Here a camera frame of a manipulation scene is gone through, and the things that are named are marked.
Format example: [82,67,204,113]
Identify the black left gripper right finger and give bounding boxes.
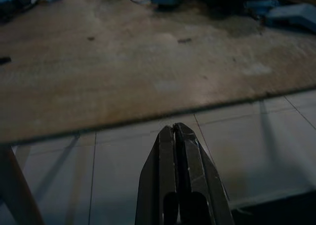
[173,122,236,225]

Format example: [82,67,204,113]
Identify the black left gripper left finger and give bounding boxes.
[134,125,180,225]

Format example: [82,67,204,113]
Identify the brown woven floor mat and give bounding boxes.
[0,0,316,144]

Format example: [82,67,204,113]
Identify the brown wooden furniture leg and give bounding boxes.
[0,142,45,225]

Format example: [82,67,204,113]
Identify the grey flat slipper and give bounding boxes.
[265,2,316,33]

